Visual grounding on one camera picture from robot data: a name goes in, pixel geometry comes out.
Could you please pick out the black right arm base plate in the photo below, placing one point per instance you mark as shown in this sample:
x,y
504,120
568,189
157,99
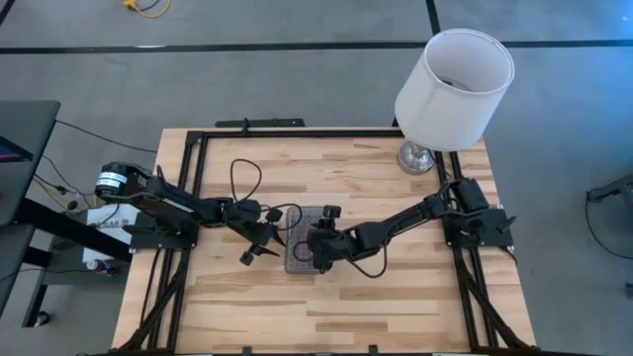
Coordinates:
x,y
489,237

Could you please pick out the black desk leg beam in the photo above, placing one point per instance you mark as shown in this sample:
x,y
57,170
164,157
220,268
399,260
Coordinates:
x,y
64,228

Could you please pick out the table lamp white shade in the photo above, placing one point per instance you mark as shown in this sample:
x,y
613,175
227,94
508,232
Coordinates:
x,y
455,114

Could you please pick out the black aluminium table frame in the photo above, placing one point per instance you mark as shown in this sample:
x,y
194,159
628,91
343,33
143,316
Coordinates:
x,y
297,133

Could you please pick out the black caster wheel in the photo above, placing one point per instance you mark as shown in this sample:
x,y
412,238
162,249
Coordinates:
x,y
42,318

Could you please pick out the black stand leg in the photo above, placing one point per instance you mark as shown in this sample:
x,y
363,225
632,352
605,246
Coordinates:
x,y
613,190

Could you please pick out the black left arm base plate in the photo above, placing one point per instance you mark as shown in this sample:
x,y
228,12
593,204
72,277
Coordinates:
x,y
163,241

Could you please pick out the clear plastic box grey lid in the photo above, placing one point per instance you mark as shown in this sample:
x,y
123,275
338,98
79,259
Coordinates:
x,y
292,237

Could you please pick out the dark screen on desk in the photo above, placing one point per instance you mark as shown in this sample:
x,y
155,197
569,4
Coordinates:
x,y
10,151

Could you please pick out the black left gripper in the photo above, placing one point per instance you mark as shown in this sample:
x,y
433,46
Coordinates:
x,y
257,225

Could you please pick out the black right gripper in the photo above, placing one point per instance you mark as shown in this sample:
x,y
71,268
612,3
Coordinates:
x,y
329,244

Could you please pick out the black mounting bar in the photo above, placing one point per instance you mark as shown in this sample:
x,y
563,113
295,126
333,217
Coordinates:
x,y
262,122

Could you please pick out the black desk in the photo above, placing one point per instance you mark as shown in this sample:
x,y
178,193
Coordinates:
x,y
25,128

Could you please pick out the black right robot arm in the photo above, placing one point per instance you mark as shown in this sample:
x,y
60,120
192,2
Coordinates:
x,y
410,217

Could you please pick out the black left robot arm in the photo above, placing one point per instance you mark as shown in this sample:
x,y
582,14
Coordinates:
x,y
173,205

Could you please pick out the white printed sign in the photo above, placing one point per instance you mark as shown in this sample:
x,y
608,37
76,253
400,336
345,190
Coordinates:
x,y
99,222

